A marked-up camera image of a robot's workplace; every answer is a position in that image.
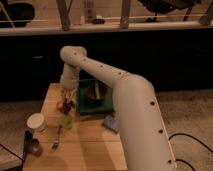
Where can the blue sponge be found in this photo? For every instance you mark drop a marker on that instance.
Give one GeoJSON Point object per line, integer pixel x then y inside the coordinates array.
{"type": "Point", "coordinates": [111, 123]}

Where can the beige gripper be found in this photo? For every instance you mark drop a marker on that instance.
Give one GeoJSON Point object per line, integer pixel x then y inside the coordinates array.
{"type": "Point", "coordinates": [69, 80]}

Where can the black office chair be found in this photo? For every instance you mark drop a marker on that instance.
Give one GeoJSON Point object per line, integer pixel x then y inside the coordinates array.
{"type": "Point", "coordinates": [20, 13]}

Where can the green plastic tray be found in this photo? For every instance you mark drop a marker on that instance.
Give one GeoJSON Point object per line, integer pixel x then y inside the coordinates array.
{"type": "Point", "coordinates": [86, 103]}

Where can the metal fork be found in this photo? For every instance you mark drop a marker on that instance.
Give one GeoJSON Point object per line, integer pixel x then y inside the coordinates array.
{"type": "Point", "coordinates": [57, 138]}

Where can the orange fruit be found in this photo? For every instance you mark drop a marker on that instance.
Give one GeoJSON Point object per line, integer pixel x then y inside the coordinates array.
{"type": "Point", "coordinates": [59, 106]}

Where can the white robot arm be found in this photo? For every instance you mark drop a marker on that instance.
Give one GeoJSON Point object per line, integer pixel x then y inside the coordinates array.
{"type": "Point", "coordinates": [143, 134]}

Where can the dark bowl in tray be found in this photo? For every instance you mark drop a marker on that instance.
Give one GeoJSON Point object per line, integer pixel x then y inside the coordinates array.
{"type": "Point", "coordinates": [96, 91]}

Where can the green plastic cup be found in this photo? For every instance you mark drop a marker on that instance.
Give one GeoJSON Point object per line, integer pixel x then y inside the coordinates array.
{"type": "Point", "coordinates": [65, 121]}

